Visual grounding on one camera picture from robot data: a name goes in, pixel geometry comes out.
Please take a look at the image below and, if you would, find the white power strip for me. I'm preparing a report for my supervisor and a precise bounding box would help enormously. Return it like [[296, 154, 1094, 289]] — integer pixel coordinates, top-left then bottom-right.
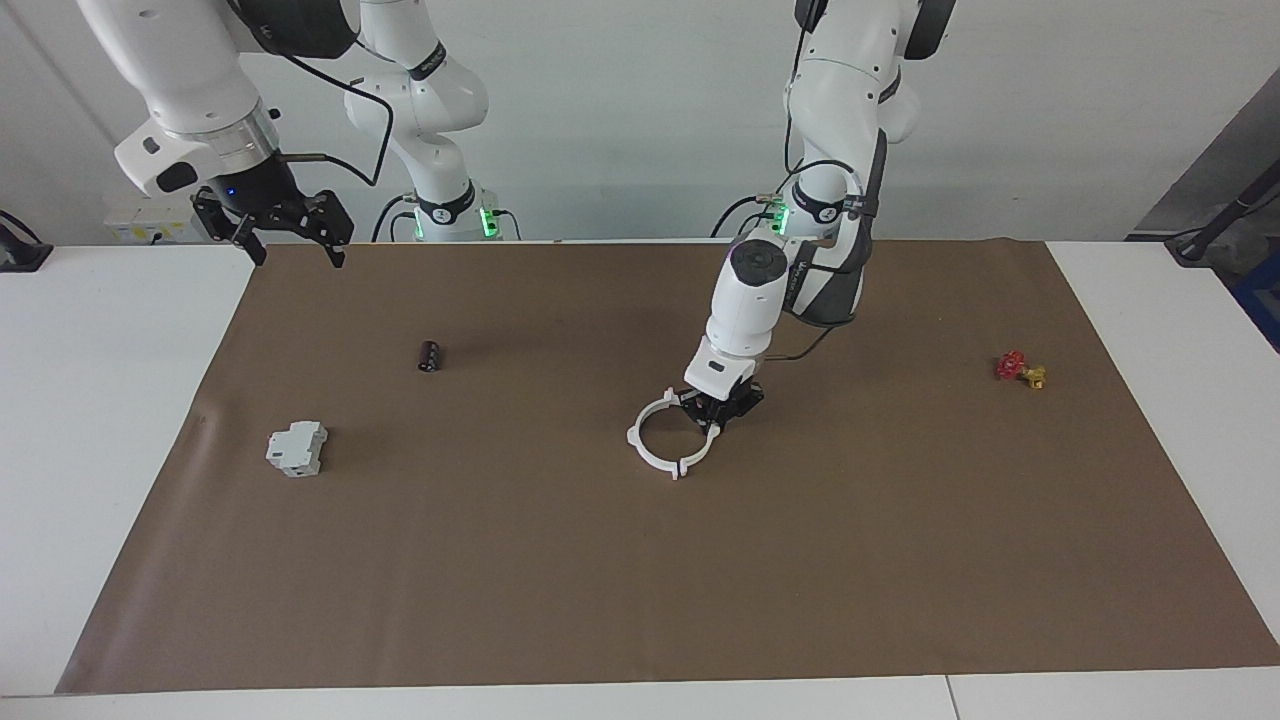
[[105, 205, 198, 244]]

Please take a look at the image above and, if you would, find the black tripod leg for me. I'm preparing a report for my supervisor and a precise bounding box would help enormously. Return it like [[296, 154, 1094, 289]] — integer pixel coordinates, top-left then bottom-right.
[[1165, 160, 1280, 266]]

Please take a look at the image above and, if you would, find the white circuit breaker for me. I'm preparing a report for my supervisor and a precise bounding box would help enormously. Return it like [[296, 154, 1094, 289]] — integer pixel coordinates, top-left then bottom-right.
[[265, 420, 329, 478]]

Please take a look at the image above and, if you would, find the white half pipe clamp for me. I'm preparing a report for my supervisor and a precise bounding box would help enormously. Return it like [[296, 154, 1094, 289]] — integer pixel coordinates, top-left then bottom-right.
[[626, 391, 680, 482], [663, 387, 724, 481]]

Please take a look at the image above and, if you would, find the black base cable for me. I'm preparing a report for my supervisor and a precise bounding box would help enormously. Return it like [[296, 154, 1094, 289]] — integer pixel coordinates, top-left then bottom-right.
[[372, 193, 413, 243], [712, 190, 786, 238]]

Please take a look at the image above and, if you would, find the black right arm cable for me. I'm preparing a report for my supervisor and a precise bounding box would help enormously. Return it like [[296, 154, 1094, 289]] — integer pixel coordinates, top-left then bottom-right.
[[225, 0, 395, 189]]

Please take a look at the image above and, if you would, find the brown paper table mat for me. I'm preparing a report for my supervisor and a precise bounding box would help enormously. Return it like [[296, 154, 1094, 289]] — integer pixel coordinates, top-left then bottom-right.
[[55, 238, 1280, 696]]

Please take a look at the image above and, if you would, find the blue crate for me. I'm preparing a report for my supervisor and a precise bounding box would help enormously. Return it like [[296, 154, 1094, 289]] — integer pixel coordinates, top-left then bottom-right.
[[1232, 255, 1280, 353]]

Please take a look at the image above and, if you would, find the red handwheel brass valve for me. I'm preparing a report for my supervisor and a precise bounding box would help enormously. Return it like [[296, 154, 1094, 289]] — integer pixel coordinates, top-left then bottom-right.
[[995, 350, 1048, 391]]

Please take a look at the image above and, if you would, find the black desk stand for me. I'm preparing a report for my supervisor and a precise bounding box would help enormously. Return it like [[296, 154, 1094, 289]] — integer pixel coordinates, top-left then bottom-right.
[[0, 210, 53, 273]]

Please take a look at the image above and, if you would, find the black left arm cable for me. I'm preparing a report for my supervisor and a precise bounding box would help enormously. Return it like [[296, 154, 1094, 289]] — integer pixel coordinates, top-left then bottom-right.
[[770, 0, 886, 359]]

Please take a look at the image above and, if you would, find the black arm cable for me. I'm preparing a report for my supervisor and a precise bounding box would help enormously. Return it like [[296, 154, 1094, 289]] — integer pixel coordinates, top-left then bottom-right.
[[770, 0, 886, 359], [225, 0, 395, 189]]

